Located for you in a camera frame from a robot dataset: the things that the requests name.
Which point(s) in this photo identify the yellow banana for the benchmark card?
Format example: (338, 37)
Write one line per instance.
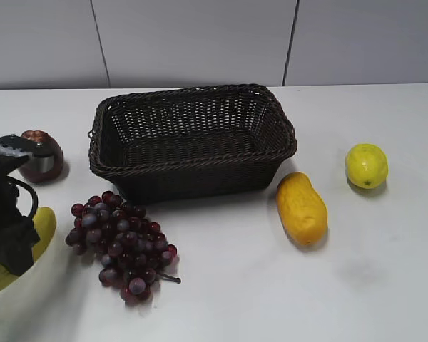
(45, 225)

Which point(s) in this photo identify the black wicker basket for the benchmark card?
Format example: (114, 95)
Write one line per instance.
(191, 142)

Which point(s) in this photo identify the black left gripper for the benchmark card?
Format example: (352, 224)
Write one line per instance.
(18, 204)

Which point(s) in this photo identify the yellow-green lemon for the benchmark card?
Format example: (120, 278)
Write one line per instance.
(366, 166)

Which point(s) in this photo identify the purple grape bunch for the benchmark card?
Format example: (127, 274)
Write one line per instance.
(133, 251)

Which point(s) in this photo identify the orange-yellow mango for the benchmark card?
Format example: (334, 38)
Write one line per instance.
(302, 211)

